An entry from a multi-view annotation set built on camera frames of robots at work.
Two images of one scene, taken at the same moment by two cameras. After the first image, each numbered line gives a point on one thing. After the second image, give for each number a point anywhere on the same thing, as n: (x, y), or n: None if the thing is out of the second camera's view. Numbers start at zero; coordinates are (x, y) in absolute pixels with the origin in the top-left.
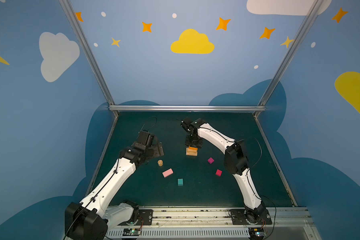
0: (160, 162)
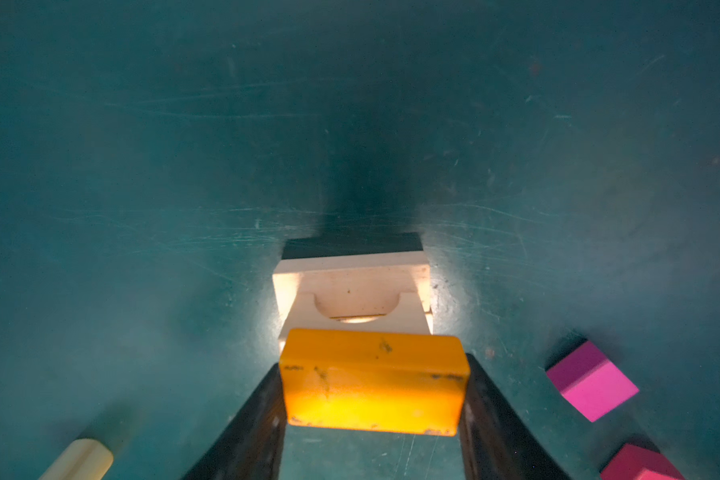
0: (83, 459)
